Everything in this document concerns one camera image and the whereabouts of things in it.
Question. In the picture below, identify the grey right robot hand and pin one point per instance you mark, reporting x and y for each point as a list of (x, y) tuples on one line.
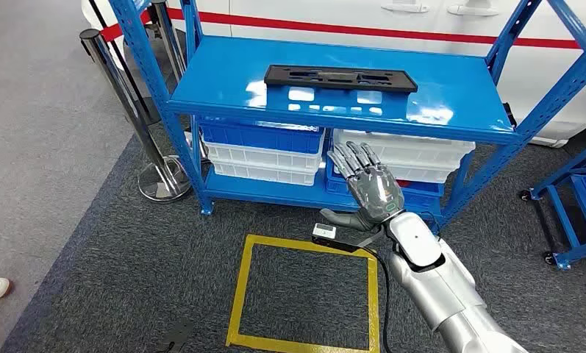
[(373, 192)]

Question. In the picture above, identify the black plastic bracket part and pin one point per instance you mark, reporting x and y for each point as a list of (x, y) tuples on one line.
[(341, 78)]

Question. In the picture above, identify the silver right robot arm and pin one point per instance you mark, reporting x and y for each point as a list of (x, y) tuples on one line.
[(434, 282)]

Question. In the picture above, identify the blue metal shelf rack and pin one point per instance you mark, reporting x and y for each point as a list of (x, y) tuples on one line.
[(224, 73)]

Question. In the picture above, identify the red item in crate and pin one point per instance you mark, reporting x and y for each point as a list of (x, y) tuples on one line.
[(403, 184)]

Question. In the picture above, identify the yellow floor tape square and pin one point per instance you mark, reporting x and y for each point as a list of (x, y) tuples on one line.
[(240, 297)]

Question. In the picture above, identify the white car with red stripe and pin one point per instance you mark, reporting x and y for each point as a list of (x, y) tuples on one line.
[(322, 14)]

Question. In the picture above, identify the thin black pole stand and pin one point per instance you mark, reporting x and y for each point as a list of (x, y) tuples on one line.
[(146, 112)]

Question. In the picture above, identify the black robot foot plate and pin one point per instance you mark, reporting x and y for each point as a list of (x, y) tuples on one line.
[(178, 336)]

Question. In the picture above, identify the red barrier belt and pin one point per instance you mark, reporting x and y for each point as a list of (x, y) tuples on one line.
[(122, 27)]

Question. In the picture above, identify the chrome stanchion post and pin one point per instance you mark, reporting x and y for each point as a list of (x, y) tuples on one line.
[(122, 97), (168, 39)]

